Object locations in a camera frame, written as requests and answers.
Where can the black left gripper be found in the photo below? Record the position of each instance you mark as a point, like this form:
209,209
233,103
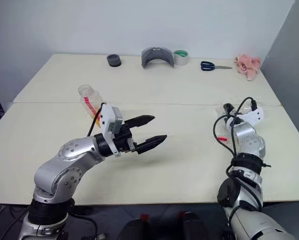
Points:
123,141

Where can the clear plastic bottle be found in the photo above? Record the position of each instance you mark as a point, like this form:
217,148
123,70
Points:
89,97

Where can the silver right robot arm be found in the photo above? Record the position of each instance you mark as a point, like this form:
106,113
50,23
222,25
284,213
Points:
247,140

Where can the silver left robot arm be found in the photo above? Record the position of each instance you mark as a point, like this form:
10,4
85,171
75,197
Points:
74,150

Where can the pink plush toy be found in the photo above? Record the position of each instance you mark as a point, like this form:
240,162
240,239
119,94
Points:
248,65

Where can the clear tape roll green core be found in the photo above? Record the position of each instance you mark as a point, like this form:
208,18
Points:
182,60

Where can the black rounded shape red mark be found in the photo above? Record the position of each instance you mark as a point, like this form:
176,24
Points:
137,228
193,227

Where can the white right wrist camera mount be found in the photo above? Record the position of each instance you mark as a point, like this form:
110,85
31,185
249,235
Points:
254,116

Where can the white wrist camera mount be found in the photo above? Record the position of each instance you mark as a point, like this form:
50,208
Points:
107,117
254,116

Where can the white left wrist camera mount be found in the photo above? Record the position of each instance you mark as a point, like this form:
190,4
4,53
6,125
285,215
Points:
107,117

